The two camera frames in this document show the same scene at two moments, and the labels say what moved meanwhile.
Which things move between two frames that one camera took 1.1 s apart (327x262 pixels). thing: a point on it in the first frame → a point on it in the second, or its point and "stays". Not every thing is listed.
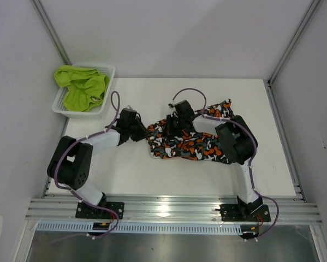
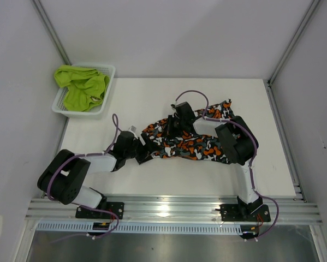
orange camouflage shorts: [164, 144] stays
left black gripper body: [137, 130] → [133, 152]
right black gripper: [169, 129] stays
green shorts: [86, 87] stays
